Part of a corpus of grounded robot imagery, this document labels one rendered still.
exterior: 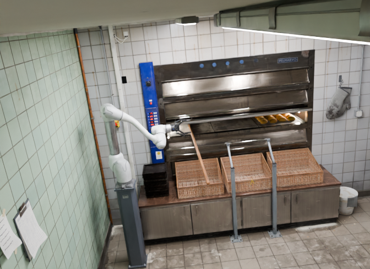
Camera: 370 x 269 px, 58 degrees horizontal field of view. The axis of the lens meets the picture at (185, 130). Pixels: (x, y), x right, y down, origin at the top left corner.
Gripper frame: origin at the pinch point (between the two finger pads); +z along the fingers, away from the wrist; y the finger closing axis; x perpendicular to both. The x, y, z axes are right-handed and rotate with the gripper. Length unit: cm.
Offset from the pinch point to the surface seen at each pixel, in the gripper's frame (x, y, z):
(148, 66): -52, -62, -38
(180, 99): -56, -18, -4
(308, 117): -54, 23, 156
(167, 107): -57, -9, -22
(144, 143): -56, 34, -55
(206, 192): -5, 86, 13
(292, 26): 293, -108, -3
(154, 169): -27, 59, -45
